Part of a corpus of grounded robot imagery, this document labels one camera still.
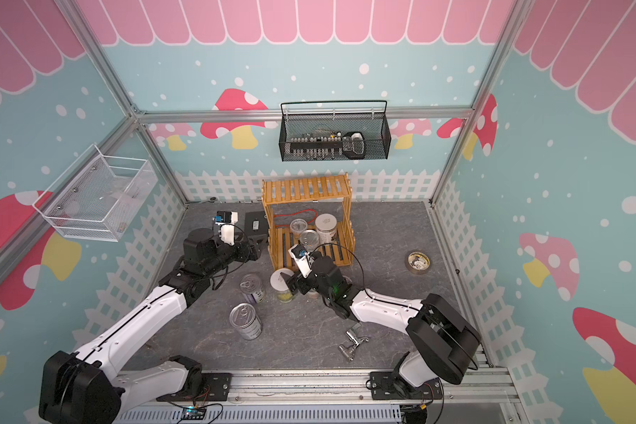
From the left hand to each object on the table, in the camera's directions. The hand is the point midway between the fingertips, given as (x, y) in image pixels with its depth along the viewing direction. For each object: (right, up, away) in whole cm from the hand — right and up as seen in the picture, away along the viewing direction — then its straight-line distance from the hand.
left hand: (256, 238), depth 80 cm
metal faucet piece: (+30, -30, +1) cm, 42 cm away
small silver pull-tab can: (+16, -1, +18) cm, 24 cm away
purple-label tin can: (-3, -16, +6) cm, 17 cm away
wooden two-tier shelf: (+21, +16, +7) cm, 27 cm away
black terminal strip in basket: (+30, +31, +9) cm, 44 cm away
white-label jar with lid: (+21, +4, +17) cm, 28 cm away
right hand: (+11, -8, +3) cm, 14 cm away
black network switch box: (-8, +4, +29) cm, 30 cm away
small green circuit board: (-16, -48, -7) cm, 51 cm away
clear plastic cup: (+10, +4, +22) cm, 25 cm away
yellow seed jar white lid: (+5, -14, +5) cm, 16 cm away
